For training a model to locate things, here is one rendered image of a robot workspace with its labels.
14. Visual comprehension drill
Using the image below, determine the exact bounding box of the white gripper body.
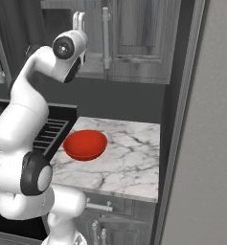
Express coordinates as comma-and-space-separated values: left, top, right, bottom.
72, 11, 87, 33

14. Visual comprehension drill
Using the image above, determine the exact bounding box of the grey base cabinet door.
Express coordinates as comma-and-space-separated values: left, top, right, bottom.
74, 213, 102, 245
100, 215, 153, 245

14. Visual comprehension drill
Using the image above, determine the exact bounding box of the black stove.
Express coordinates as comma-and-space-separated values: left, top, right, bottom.
0, 98, 79, 241

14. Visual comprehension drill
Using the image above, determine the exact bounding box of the red bowl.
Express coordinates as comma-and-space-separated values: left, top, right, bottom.
62, 129, 108, 162

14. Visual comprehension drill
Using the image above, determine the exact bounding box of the grey tall side panel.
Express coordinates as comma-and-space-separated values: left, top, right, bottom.
150, 0, 227, 245

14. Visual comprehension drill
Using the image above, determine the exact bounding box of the grey drawer front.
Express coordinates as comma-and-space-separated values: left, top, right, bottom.
81, 190, 157, 220

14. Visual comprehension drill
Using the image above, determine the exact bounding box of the grey wall cabinet door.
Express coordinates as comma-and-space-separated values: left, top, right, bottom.
106, 0, 183, 85
40, 0, 105, 79
0, 0, 13, 88

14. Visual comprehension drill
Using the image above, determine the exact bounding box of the grey drawer handle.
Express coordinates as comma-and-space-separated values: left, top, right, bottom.
84, 197, 114, 213

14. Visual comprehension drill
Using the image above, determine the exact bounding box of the grey base cabinet handle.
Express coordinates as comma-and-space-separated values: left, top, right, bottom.
91, 219, 100, 245
100, 227, 108, 245

